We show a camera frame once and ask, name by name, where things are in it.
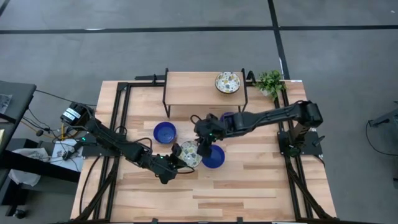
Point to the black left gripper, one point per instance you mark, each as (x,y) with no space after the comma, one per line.
(162,165)

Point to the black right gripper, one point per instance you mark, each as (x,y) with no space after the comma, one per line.
(214,127)

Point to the blue mini bowl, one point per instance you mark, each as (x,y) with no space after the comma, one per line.
(216,159)
(226,115)
(164,132)

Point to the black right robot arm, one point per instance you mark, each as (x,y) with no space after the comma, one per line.
(273,115)

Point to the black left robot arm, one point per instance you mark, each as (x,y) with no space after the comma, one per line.
(105,138)

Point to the wooden shelf with black legs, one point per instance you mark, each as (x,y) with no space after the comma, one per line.
(192,88)

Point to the small green potted plant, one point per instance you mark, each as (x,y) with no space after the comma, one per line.
(270,82)

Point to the white paper sheet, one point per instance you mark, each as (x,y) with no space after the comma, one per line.
(57,158)

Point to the black table board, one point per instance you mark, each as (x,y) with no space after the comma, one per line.
(37,165)

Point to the black round plug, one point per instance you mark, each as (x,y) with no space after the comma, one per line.
(39,132)

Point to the white printed cloth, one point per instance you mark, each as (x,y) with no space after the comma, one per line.
(26,178)

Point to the black caster wheel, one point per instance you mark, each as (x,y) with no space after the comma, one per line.
(19,214)

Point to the grey metal stand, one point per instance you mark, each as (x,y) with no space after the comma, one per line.
(387,119)

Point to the dark grey desk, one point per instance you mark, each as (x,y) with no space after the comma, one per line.
(18,99)

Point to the grey printed sheet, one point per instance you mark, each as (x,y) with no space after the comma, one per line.
(4,104)

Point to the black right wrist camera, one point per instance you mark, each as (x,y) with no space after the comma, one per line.
(204,148)

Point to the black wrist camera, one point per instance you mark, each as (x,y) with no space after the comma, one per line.
(164,179)
(204,148)

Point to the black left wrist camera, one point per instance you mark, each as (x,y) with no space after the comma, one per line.
(164,179)

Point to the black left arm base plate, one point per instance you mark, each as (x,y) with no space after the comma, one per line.
(99,152)

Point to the black metal table frame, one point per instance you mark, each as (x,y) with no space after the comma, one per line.
(143,84)

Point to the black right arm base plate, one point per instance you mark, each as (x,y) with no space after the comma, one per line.
(311,147)

